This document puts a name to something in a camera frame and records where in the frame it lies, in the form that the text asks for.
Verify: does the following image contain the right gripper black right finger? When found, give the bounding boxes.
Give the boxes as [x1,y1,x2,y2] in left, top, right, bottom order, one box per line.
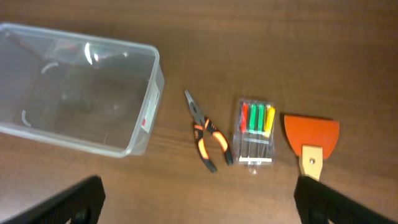
[294,175,397,224]

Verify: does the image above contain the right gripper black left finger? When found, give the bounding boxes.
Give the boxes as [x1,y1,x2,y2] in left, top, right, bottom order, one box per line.
[3,175,106,224]

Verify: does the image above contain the orange scraper with wooden handle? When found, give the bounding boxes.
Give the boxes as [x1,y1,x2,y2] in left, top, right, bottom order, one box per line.
[284,115,340,180]

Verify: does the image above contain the clear screwdriver set case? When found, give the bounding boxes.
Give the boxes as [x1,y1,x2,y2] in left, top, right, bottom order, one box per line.
[233,98,276,175]

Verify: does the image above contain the orange black needle-nose pliers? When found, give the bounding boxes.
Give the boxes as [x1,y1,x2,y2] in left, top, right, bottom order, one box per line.
[183,89,234,174]

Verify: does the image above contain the clear plastic container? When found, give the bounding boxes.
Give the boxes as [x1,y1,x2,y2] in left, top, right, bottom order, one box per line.
[1,22,165,158]

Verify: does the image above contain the yellow screwdriver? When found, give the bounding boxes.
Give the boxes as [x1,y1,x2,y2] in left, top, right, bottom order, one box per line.
[264,106,275,138]

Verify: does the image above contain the green screwdriver left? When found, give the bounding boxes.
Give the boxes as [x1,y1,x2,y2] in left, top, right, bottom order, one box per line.
[248,104,257,131]

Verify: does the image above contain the green screwdriver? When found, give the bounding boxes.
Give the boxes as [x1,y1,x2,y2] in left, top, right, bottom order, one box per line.
[248,104,257,131]
[257,104,266,133]

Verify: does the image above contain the green screwdriver right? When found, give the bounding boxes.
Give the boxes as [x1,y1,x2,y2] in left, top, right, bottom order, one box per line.
[257,104,266,133]

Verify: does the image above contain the red screwdriver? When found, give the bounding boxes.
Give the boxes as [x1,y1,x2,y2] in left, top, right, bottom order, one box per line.
[241,102,248,134]

